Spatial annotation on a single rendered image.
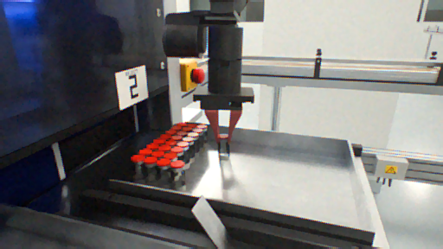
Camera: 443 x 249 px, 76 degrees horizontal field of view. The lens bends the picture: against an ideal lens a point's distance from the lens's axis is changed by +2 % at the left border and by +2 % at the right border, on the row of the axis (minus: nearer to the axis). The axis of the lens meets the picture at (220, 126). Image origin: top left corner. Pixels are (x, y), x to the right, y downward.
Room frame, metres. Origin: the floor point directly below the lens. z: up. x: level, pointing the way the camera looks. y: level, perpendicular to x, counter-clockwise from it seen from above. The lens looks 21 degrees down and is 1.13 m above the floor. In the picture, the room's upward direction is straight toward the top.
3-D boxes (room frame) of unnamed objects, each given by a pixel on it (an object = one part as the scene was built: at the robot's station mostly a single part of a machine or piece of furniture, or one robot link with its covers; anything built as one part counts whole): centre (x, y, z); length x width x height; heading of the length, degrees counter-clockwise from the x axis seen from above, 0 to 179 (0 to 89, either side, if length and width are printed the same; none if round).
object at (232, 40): (0.48, 0.00, 1.09); 0.07 x 0.06 x 0.07; 79
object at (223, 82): (0.47, -0.01, 1.03); 0.10 x 0.07 x 0.07; 87
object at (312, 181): (0.42, -0.04, 0.90); 0.34 x 0.26 x 0.04; 72
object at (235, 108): (0.47, 0.00, 0.96); 0.07 x 0.07 x 0.09; 87
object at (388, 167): (1.12, -0.76, 0.50); 0.12 x 0.05 x 0.09; 73
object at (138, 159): (0.46, 0.10, 0.90); 0.18 x 0.02 x 0.05; 162
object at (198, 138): (0.45, 0.06, 0.90); 0.18 x 0.02 x 0.05; 162
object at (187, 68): (0.72, 0.10, 0.99); 0.08 x 0.07 x 0.07; 73
